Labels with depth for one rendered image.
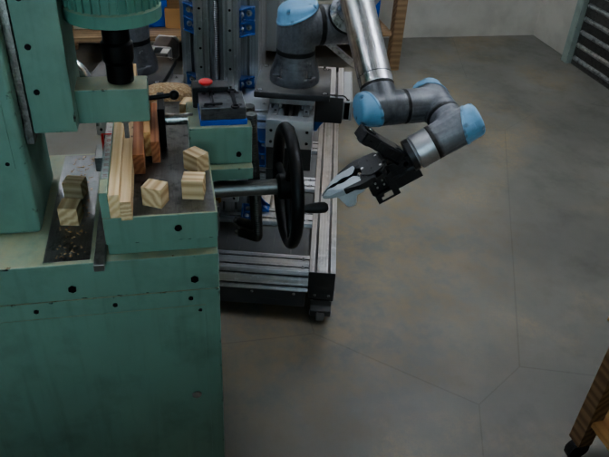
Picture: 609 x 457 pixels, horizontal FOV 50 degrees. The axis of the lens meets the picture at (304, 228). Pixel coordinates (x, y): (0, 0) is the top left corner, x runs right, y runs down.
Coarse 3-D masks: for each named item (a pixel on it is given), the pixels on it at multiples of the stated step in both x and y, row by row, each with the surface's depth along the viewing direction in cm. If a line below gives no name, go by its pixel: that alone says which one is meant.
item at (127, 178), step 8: (136, 72) 167; (128, 144) 133; (128, 152) 131; (128, 160) 128; (128, 168) 126; (128, 176) 123; (128, 184) 121; (120, 192) 118; (128, 192) 118; (120, 200) 116; (128, 200) 116; (120, 208) 116; (128, 208) 117; (128, 216) 118
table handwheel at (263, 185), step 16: (288, 128) 140; (288, 144) 137; (288, 160) 140; (288, 176) 144; (224, 192) 144; (240, 192) 145; (256, 192) 146; (272, 192) 146; (288, 192) 146; (288, 208) 147; (288, 224) 148; (288, 240) 143
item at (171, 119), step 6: (162, 102) 138; (162, 108) 136; (162, 114) 136; (168, 114) 141; (174, 114) 141; (180, 114) 141; (186, 114) 141; (192, 114) 142; (162, 120) 137; (168, 120) 140; (174, 120) 141; (180, 120) 141; (186, 120) 141; (162, 126) 137; (162, 132) 138; (162, 138) 139; (162, 144) 140
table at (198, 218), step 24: (168, 144) 142; (168, 168) 134; (216, 168) 141; (240, 168) 142; (144, 216) 120; (168, 216) 120; (192, 216) 121; (216, 216) 122; (120, 240) 121; (144, 240) 123
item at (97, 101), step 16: (80, 80) 127; (96, 80) 127; (144, 80) 128; (80, 96) 123; (96, 96) 124; (112, 96) 125; (128, 96) 125; (144, 96) 126; (80, 112) 125; (96, 112) 126; (112, 112) 127; (128, 112) 127; (144, 112) 128
